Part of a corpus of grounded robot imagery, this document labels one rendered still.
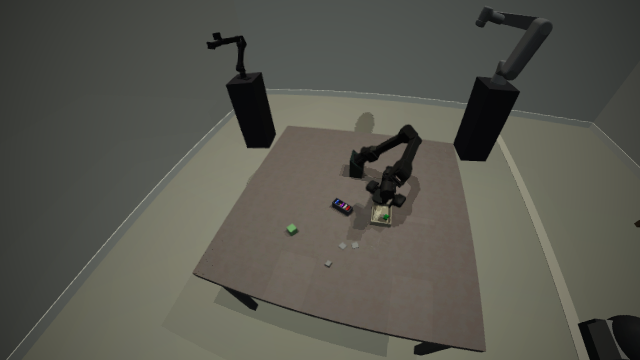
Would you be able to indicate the beige rectangular tray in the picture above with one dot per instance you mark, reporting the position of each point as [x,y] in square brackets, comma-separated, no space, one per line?
[377,212]

